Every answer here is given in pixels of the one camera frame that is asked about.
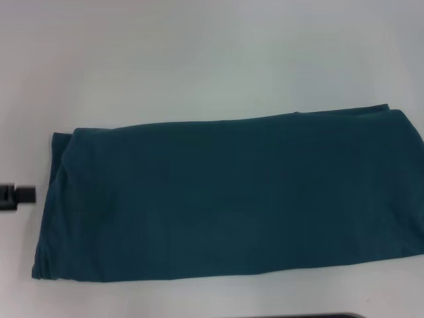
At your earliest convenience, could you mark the teal t-shirt with FREE print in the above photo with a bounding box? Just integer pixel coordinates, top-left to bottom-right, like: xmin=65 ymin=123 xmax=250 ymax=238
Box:
xmin=30 ymin=103 xmax=424 ymax=284

